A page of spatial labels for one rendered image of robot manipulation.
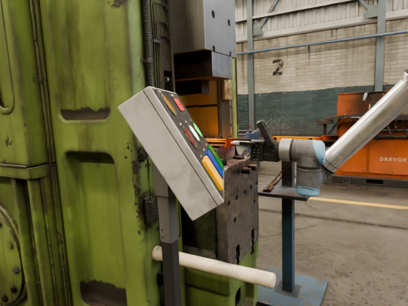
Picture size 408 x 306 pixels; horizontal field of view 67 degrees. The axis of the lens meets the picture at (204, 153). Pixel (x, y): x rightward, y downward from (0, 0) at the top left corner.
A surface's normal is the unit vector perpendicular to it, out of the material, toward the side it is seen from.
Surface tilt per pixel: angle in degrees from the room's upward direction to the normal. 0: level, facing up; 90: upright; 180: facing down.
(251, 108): 90
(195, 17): 90
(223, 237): 90
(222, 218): 90
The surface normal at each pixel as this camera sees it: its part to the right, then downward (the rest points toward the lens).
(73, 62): -0.48, 0.14
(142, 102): -0.07, 0.15
